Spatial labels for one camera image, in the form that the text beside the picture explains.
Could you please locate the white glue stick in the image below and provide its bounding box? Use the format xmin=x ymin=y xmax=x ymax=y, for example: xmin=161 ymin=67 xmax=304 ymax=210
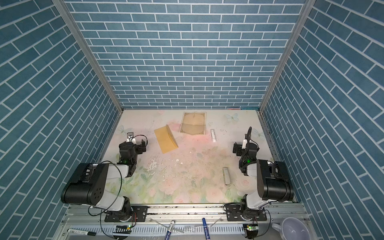
xmin=211 ymin=129 xmax=217 ymax=143

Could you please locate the black marker pen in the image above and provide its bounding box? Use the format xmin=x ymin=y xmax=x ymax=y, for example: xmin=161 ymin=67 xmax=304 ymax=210
xmin=67 ymin=229 xmax=97 ymax=236

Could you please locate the left circuit board green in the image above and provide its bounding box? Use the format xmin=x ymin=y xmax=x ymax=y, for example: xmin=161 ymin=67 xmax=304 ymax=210
xmin=113 ymin=226 xmax=132 ymax=240

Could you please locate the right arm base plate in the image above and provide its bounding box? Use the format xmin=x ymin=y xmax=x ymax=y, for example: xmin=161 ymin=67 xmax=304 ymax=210
xmin=223 ymin=203 xmax=267 ymax=222

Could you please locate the circuit board green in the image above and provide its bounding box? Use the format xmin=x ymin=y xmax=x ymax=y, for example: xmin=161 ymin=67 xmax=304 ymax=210
xmin=243 ymin=224 xmax=259 ymax=240
xmin=113 ymin=226 xmax=132 ymax=240

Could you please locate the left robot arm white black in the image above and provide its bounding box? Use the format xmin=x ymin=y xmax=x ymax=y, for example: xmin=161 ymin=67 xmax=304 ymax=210
xmin=61 ymin=137 xmax=148 ymax=224

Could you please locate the right circuit board green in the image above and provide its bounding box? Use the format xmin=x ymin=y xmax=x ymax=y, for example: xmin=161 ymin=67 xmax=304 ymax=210
xmin=243 ymin=224 xmax=259 ymax=240

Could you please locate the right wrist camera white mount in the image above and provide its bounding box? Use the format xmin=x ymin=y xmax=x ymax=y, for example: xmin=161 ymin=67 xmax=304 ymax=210
xmin=242 ymin=134 xmax=248 ymax=150

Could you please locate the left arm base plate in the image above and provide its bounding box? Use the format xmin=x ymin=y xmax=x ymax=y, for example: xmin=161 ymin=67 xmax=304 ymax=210
xmin=105 ymin=206 xmax=148 ymax=223

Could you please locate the brown kraft envelope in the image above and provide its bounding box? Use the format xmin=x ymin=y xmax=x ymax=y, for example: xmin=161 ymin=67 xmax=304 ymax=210
xmin=154 ymin=125 xmax=178 ymax=154

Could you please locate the cream letter paper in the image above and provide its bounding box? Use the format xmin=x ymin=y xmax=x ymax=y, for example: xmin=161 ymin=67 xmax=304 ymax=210
xmin=179 ymin=112 xmax=207 ymax=136

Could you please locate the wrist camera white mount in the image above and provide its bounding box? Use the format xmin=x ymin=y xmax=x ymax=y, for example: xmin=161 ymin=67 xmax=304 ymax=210
xmin=242 ymin=134 xmax=248 ymax=150
xmin=126 ymin=132 xmax=136 ymax=144

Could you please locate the blue white marker pen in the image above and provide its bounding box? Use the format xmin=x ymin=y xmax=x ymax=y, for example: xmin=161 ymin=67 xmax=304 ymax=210
xmin=164 ymin=221 xmax=175 ymax=240

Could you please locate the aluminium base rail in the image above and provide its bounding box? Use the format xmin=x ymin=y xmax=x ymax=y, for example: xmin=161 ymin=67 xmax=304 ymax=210
xmin=53 ymin=203 xmax=317 ymax=240

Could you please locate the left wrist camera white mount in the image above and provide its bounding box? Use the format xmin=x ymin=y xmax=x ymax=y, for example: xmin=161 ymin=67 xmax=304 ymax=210
xmin=126 ymin=132 xmax=136 ymax=144

